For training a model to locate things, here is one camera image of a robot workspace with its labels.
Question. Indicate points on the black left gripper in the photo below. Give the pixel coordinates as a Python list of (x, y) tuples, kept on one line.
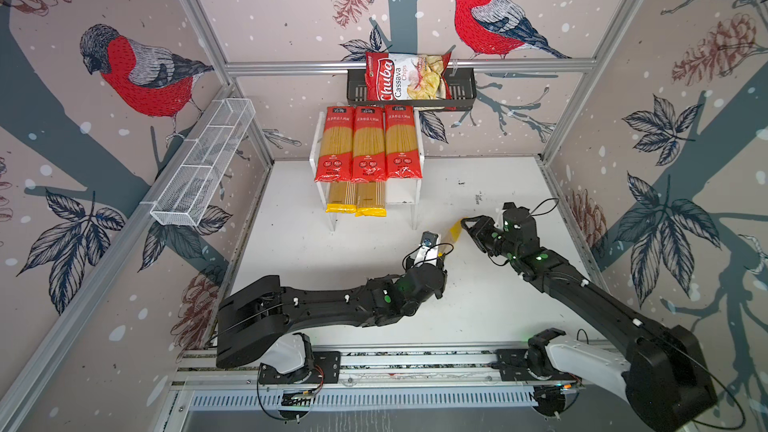
[(442, 279)]

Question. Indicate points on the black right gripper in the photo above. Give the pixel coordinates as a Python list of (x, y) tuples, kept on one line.
[(479, 229)]

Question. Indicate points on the red spaghetti bag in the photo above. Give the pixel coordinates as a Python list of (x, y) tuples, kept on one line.
[(368, 150), (335, 157), (401, 143)]

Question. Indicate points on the yellow Pastatime pasta bag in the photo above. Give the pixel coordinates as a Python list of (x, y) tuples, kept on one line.
[(342, 198)]

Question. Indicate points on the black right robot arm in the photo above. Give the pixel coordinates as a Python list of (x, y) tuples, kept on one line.
[(659, 371)]

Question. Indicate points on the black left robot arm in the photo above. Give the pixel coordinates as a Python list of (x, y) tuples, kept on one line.
[(254, 318)]

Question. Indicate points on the red cassava chips bag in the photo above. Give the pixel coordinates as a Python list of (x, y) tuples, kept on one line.
[(387, 72)]

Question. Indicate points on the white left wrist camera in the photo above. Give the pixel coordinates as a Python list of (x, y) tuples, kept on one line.
[(428, 252)]

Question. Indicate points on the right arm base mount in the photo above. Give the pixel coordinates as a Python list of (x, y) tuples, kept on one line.
[(518, 365)]

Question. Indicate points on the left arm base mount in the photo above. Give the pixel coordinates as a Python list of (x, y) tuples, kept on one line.
[(300, 366)]

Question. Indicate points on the black wall basket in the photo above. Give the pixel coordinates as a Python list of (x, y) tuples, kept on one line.
[(456, 91)]

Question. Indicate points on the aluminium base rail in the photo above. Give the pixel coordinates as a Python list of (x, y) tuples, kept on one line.
[(373, 379)]

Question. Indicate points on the white wire mesh basket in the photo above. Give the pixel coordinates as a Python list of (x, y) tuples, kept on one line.
[(191, 189)]

